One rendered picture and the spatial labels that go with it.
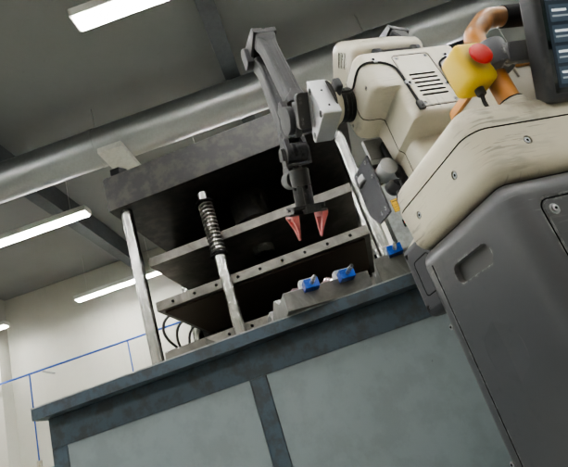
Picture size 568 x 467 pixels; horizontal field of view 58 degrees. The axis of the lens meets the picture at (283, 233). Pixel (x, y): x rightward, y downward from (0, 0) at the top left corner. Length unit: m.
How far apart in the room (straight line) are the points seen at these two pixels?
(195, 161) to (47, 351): 7.50
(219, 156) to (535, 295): 2.13
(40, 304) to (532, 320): 9.70
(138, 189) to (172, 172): 0.20
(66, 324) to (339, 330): 8.48
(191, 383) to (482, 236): 1.07
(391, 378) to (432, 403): 0.12
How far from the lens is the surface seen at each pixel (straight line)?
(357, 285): 1.48
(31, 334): 10.07
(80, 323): 9.63
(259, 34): 1.63
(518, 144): 0.75
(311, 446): 1.50
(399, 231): 2.50
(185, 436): 1.59
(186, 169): 2.67
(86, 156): 5.53
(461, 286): 0.80
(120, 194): 2.77
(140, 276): 2.60
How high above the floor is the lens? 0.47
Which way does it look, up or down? 22 degrees up
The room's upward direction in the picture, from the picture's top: 19 degrees counter-clockwise
